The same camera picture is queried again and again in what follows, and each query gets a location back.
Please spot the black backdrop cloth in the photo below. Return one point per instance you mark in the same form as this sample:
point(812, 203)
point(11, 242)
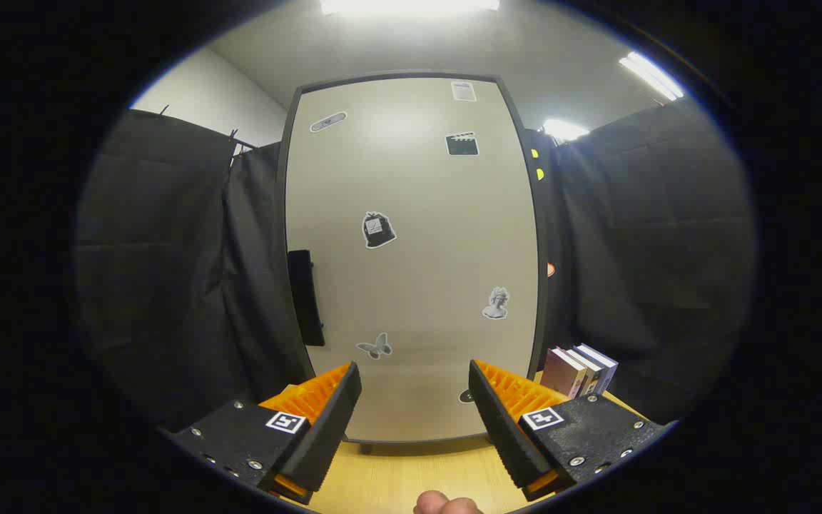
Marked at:
point(168, 250)

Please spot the beige cabinet door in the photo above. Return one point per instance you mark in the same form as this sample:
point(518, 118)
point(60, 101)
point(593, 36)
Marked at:
point(418, 285)

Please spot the dark grey cabinet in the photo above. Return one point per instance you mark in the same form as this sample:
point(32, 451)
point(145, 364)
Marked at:
point(397, 74)

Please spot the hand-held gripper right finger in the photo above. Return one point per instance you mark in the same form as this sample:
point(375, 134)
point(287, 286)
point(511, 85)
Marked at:
point(504, 428)

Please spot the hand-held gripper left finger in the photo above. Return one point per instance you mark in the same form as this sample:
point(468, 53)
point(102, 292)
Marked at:
point(325, 428)

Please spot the ceiling light panel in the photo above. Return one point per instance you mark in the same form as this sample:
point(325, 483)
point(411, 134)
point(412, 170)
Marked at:
point(650, 75)
point(564, 129)
point(411, 4)

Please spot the white cover book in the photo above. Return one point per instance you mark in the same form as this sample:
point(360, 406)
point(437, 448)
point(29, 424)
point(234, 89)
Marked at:
point(591, 371)

